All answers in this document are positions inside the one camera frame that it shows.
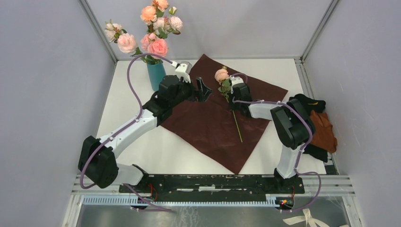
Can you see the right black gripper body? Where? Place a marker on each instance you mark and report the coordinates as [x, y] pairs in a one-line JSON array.
[[235, 106]]

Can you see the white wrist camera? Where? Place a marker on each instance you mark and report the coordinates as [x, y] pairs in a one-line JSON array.
[[234, 81], [182, 70]]

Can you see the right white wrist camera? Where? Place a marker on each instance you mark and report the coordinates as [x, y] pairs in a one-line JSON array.
[[234, 81]]

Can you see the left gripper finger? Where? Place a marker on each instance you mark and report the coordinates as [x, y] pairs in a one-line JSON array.
[[203, 91], [196, 95]]

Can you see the pink flower stem in vase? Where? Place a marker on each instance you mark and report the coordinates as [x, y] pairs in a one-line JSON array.
[[116, 34]]

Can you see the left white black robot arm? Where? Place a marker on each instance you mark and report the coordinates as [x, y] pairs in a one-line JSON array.
[[97, 161]]

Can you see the red paper bouquet wrapper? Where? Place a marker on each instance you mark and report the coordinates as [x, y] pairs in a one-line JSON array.
[[207, 138]]

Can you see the white paper strip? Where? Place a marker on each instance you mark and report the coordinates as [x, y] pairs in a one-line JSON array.
[[313, 218]]

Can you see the teal ceramic vase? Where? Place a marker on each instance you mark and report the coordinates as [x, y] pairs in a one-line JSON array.
[[156, 73]]

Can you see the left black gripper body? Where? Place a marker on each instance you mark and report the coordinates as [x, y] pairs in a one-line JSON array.
[[186, 92]]

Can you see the white slotted cable duct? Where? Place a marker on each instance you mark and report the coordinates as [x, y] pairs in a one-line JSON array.
[[133, 200]]

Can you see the orange cloth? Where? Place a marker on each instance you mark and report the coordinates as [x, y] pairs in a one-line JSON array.
[[323, 137]]

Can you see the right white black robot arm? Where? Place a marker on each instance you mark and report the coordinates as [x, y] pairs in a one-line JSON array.
[[293, 126]]

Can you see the black cloth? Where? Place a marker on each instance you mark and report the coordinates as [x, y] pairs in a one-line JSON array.
[[313, 109]]

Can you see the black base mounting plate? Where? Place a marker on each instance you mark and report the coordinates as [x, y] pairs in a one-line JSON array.
[[216, 188]]

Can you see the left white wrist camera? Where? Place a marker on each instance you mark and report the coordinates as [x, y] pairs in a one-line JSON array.
[[182, 70]]

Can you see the pale pink rose stem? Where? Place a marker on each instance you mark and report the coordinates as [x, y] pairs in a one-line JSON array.
[[153, 15]]

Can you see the single peach rose stem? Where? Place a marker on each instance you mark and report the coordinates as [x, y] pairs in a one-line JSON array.
[[223, 78]]

